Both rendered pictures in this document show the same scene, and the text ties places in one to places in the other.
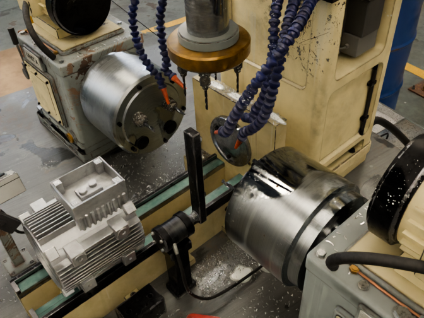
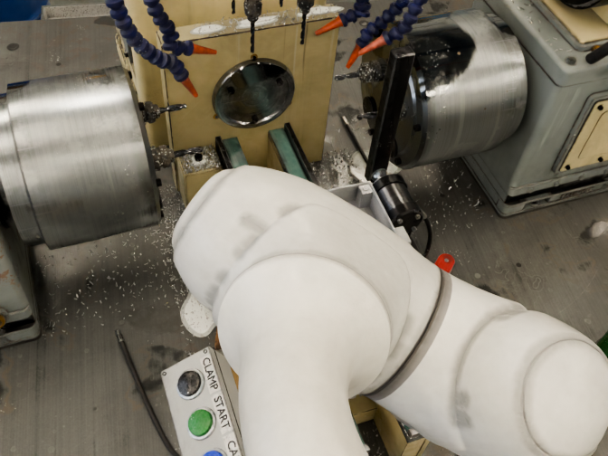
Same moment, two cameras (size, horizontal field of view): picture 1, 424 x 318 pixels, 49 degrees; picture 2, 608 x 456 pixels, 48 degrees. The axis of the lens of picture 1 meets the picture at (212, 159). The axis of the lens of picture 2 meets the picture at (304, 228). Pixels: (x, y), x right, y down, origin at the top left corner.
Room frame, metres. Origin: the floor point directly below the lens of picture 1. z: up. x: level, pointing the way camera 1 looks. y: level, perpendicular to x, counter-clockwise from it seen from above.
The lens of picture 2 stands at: (0.62, 0.80, 1.82)
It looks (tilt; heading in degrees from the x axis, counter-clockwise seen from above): 52 degrees down; 284
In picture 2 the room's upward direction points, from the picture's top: 7 degrees clockwise
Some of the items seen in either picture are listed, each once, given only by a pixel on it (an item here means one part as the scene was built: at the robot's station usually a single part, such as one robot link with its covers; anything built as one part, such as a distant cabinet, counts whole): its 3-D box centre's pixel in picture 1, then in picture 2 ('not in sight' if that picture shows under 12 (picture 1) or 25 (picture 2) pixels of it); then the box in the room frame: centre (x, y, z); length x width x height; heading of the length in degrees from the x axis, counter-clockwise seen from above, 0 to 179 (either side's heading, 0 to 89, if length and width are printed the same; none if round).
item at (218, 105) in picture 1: (246, 143); (243, 90); (0.99, -0.10, 0.97); 0.30 x 0.11 x 0.34; 39
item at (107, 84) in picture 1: (123, 94); (46, 165); (1.17, 0.25, 1.04); 0.37 x 0.25 x 0.25; 39
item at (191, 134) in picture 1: (195, 179); (387, 121); (0.71, 0.04, 1.12); 0.04 x 0.03 x 0.26; 129
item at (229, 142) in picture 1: (229, 142); (254, 96); (0.95, -0.05, 1.01); 0.15 x 0.02 x 0.15; 39
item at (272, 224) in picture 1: (305, 224); (451, 85); (0.64, -0.19, 1.04); 0.41 x 0.25 x 0.25; 39
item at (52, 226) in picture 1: (83, 231); not in sight; (0.67, 0.29, 1.01); 0.20 x 0.19 x 0.19; 128
